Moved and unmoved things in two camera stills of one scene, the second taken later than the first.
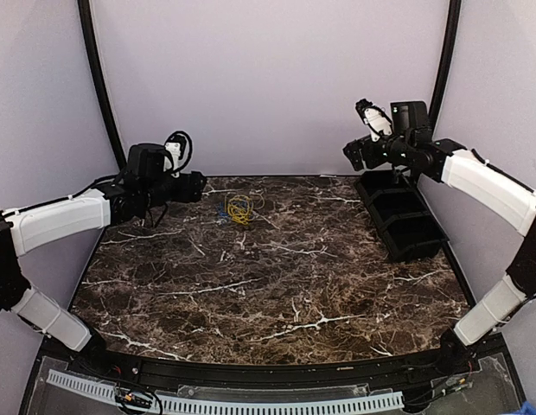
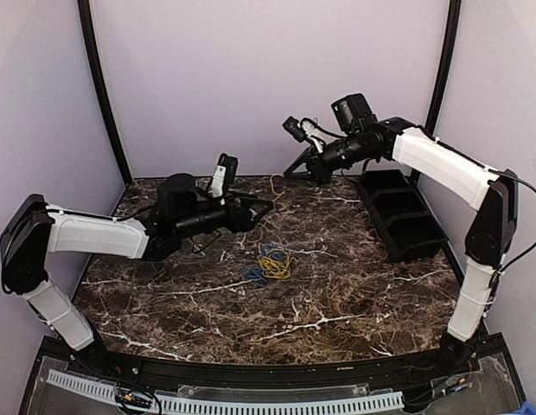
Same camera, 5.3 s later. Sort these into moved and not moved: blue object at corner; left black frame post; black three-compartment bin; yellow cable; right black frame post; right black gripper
Moved: right black gripper; yellow cable
Not moved: blue object at corner; right black frame post; left black frame post; black three-compartment bin
